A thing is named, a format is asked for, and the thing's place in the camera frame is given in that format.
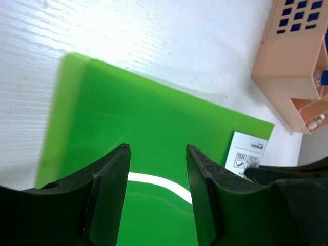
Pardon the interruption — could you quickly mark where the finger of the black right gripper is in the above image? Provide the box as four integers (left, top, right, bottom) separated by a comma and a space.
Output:
244, 157, 327, 185

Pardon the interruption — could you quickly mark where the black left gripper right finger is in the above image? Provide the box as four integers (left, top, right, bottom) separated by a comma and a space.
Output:
186, 145, 327, 245

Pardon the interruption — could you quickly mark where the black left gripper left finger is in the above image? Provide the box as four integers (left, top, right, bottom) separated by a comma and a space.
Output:
1, 143, 131, 245

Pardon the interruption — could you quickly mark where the pink white stapler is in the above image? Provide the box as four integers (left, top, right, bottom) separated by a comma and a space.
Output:
306, 114, 325, 131

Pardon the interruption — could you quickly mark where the green folder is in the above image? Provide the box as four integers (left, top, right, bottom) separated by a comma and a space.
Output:
35, 53, 274, 245

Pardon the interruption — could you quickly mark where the blue folder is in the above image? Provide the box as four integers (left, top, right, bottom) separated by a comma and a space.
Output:
274, 1, 327, 35

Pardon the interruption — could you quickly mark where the blue cap glue bottle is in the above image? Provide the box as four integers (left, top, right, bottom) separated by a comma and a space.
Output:
313, 67, 327, 88

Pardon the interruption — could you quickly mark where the peach plastic file organizer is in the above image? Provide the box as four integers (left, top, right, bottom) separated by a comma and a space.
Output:
251, 1, 327, 134

